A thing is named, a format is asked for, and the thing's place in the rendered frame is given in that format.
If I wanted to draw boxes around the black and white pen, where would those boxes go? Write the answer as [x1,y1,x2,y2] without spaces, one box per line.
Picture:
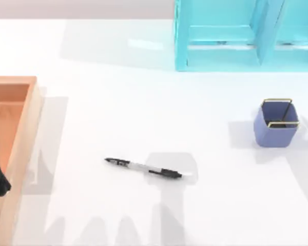
[104,157,183,179]

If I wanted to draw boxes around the light blue rack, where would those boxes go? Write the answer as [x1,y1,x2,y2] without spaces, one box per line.
[173,0,308,72]

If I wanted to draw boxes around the blue square pen holder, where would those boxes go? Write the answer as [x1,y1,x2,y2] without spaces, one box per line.
[253,98,300,148]

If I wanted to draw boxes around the salmon-coloured shallow box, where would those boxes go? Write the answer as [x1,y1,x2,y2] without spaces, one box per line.
[0,76,45,246]

